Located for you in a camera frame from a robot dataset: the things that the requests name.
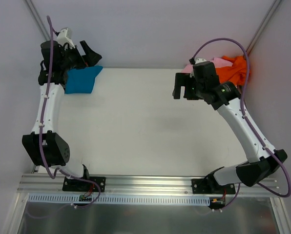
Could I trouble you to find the white slotted cable duct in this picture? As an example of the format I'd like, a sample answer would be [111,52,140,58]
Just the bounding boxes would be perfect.
[28,193,210,206]

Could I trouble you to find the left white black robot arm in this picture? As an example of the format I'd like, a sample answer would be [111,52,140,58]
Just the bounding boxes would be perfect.
[21,40,102,192]

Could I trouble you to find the orange t shirt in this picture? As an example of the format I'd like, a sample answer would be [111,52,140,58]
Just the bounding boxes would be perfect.
[215,56,247,86]

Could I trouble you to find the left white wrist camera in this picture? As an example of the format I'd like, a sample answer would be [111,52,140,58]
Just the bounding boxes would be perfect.
[56,27,75,48]

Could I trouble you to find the aluminium corner post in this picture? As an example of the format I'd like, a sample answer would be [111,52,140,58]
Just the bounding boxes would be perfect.
[246,0,283,56]
[23,0,50,41]

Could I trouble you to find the teal blue t shirt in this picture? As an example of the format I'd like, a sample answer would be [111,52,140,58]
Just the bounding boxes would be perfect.
[65,65,103,94]

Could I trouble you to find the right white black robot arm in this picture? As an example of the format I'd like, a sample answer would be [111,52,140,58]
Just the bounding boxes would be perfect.
[172,61,288,194]

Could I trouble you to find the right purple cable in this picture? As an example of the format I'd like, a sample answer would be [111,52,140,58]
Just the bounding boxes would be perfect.
[188,37,291,213]

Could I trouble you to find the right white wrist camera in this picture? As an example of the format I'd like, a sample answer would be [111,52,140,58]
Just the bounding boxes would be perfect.
[189,58,209,78]

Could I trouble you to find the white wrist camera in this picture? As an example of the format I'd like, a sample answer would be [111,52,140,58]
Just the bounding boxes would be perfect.
[56,27,75,48]
[189,58,209,78]

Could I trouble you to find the pink t shirt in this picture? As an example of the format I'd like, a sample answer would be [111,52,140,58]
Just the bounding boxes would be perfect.
[181,58,233,73]

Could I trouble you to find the right aluminium corner post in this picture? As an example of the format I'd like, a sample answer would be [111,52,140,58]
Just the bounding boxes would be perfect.
[246,0,283,56]

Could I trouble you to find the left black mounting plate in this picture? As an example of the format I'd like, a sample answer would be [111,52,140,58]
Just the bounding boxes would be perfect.
[62,176,106,193]

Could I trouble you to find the left aluminium corner post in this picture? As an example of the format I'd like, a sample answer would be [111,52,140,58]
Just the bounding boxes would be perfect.
[23,0,50,41]

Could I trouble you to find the black mounting plate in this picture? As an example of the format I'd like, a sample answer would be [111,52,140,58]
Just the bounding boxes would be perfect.
[62,176,106,193]
[191,178,236,195]

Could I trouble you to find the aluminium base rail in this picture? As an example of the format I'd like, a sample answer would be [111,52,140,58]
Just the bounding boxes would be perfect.
[18,173,282,197]

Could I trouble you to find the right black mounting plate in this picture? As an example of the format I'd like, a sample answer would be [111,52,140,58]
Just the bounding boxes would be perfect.
[191,178,236,195]

